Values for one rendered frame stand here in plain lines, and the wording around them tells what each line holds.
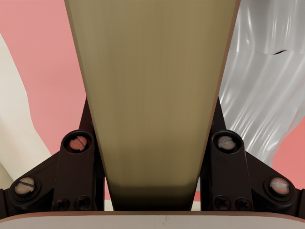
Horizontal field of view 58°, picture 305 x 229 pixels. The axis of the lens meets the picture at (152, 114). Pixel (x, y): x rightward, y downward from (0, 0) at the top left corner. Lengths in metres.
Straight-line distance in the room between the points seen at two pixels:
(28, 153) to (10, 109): 0.06
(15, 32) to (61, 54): 0.03
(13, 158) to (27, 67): 0.11
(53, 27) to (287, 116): 0.17
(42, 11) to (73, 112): 0.08
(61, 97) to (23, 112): 0.04
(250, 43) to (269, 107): 0.06
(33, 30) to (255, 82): 0.14
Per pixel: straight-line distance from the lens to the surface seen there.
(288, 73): 0.20
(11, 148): 0.27
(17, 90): 0.22
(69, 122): 0.23
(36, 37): 0.18
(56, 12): 0.17
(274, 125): 0.23
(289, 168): 0.30
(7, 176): 0.31
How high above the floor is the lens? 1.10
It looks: 43 degrees down
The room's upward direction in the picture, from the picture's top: 180 degrees counter-clockwise
